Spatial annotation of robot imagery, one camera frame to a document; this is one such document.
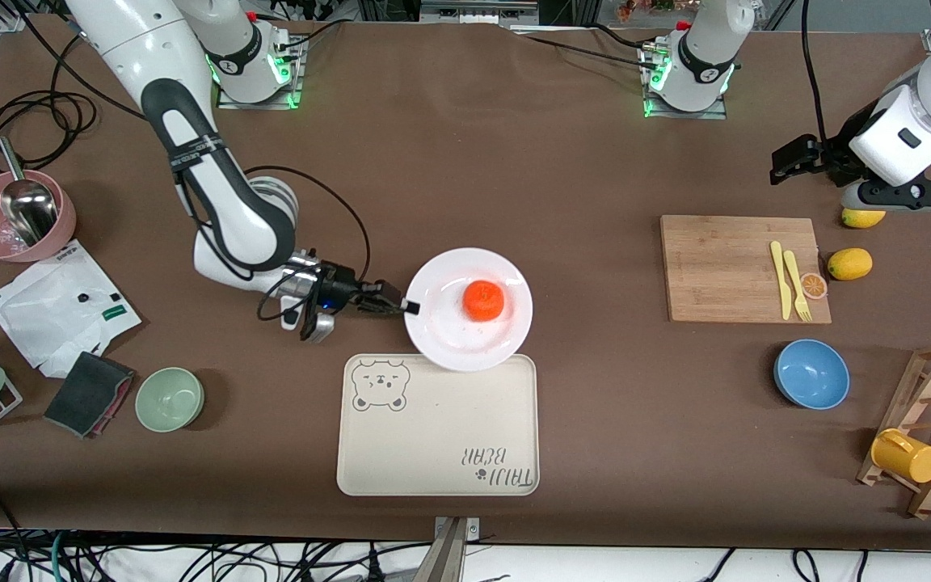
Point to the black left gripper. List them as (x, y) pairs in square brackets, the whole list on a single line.
[(835, 155)]

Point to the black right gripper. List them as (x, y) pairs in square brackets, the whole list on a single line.
[(343, 286)]

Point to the white round plate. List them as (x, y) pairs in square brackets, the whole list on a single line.
[(449, 339)]

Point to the orange fruit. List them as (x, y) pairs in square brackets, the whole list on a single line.
[(483, 301)]

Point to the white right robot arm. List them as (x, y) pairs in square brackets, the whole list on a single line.
[(231, 218)]

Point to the yellow lemon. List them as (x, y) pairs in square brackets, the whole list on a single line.
[(849, 264), (861, 219)]

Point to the yellow plastic fork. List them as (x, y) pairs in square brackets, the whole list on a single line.
[(793, 271)]

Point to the yellow plastic knife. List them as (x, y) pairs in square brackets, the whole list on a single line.
[(780, 275)]

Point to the orange slice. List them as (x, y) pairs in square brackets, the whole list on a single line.
[(814, 285)]

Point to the wooden cutting board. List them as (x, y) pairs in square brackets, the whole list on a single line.
[(716, 267)]

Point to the cream bear print tray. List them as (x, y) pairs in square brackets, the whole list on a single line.
[(437, 436)]

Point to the blue bowl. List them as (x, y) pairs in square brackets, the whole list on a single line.
[(811, 374)]

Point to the pale green bowl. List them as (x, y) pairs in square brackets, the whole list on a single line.
[(169, 398)]

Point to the wooden mug rack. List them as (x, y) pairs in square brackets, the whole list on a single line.
[(898, 404)]

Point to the dark grey folded cloth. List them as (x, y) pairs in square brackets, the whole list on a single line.
[(82, 392)]

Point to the yellow mug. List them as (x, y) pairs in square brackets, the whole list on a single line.
[(910, 459)]

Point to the white plastic bag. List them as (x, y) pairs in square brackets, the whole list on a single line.
[(45, 311)]

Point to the metal scoop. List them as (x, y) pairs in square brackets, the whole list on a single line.
[(29, 206)]

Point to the clear crinkled plastic pieces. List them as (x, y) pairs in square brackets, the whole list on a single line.
[(11, 237)]

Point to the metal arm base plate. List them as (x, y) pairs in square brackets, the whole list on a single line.
[(650, 105), (292, 73)]

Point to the metal table edge bracket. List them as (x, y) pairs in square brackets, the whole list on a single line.
[(451, 550)]

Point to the aluminium frame structure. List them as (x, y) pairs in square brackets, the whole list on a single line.
[(478, 10)]

